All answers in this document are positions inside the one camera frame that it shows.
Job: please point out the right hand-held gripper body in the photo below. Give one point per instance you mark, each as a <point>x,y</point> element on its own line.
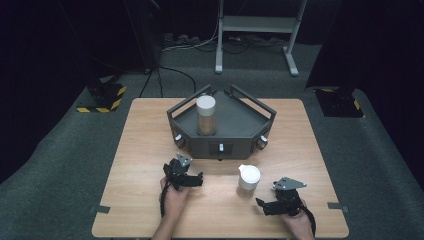
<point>289,196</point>

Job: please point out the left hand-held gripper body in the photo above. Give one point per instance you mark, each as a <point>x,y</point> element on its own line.
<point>176,175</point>

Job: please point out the tall white-lid spice jar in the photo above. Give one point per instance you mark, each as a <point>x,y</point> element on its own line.
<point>206,115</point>

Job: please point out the dark grey corner rack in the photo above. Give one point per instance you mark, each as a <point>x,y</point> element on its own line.
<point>240,123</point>

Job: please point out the person's left hand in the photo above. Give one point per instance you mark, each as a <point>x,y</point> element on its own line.
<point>175,200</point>

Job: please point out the person's right hand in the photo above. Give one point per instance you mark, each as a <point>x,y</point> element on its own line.
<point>300,225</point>

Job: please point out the white-lid jar with spout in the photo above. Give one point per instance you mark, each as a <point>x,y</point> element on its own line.
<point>248,180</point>

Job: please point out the grey tape piece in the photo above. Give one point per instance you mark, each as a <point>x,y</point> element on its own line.
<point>99,209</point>
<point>338,207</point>

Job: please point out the yellow-black striped stand base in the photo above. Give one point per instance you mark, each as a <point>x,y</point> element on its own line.
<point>106,96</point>
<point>338,103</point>

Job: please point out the white metal stand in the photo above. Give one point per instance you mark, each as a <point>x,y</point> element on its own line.
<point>256,24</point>

